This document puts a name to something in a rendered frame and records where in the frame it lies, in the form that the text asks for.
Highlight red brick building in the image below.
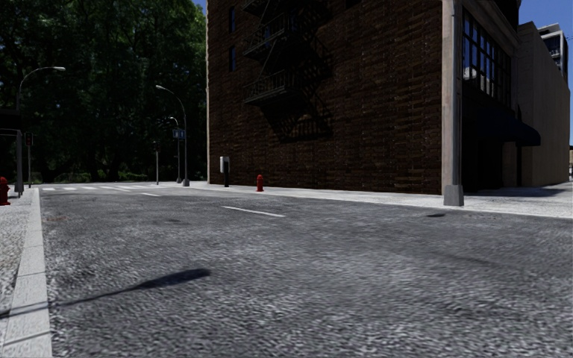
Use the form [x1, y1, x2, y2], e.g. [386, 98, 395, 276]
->
[205, 0, 542, 195]

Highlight grey street lamp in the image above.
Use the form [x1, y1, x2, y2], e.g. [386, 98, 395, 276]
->
[155, 84, 191, 187]
[13, 66, 66, 194]
[168, 116, 183, 184]

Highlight grey pole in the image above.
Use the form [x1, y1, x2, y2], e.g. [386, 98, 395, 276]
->
[440, 0, 465, 207]

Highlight trees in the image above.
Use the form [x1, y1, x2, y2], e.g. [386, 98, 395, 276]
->
[0, 0, 209, 184]

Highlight pale concrete building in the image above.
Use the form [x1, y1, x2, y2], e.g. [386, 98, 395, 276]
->
[516, 21, 572, 188]

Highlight glass tower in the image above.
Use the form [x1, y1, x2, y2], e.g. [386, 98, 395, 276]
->
[537, 23, 569, 84]

